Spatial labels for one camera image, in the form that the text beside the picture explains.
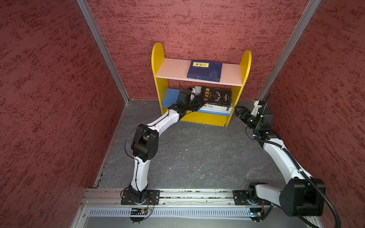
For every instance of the right green circuit board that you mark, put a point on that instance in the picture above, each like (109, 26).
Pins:
(256, 213)

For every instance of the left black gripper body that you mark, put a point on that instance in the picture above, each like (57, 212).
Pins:
(193, 104)

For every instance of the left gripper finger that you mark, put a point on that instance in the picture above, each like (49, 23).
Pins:
(199, 99)
(196, 107)

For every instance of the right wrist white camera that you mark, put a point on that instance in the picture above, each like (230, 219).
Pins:
(257, 104)

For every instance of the green circuit board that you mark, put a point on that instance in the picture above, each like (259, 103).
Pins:
(139, 212)
(256, 213)

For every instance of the right corner aluminium profile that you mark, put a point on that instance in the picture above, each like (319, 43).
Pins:
(296, 34)

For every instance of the dark blue booklet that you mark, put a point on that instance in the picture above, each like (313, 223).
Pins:
(205, 68)
(205, 78)

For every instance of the left green circuit board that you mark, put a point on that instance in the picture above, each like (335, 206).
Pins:
(139, 212)

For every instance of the yellow pink blue bookshelf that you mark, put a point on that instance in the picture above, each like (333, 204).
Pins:
(234, 75)

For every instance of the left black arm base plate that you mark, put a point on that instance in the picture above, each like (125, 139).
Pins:
(132, 197)

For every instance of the wrist white camera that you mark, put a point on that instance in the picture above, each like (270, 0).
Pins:
(195, 91)
(257, 104)

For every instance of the black book with gold letters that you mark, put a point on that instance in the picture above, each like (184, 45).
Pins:
(216, 96)

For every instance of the white book with brown blocks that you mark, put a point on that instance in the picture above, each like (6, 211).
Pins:
(223, 111)

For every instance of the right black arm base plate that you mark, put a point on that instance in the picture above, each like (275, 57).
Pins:
(241, 198)

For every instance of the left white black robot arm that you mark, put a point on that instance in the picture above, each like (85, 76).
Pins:
(146, 139)

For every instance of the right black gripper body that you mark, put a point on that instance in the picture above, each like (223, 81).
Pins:
(251, 118)

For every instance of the corner aluminium profile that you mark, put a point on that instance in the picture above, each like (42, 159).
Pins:
(85, 9)
(296, 34)

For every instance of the aluminium mounting rail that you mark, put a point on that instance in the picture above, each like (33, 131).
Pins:
(111, 197)

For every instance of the slotted white cable duct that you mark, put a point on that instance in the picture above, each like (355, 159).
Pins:
(200, 213)

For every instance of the heritage culture photo book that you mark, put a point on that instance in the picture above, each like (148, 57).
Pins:
(213, 106)

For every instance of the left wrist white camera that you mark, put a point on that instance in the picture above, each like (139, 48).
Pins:
(195, 91)

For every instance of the left corner aluminium profile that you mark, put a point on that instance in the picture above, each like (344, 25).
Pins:
(85, 9)

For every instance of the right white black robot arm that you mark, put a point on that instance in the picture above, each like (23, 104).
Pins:
(302, 194)

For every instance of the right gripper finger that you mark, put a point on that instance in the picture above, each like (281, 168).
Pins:
(239, 109)
(244, 119)

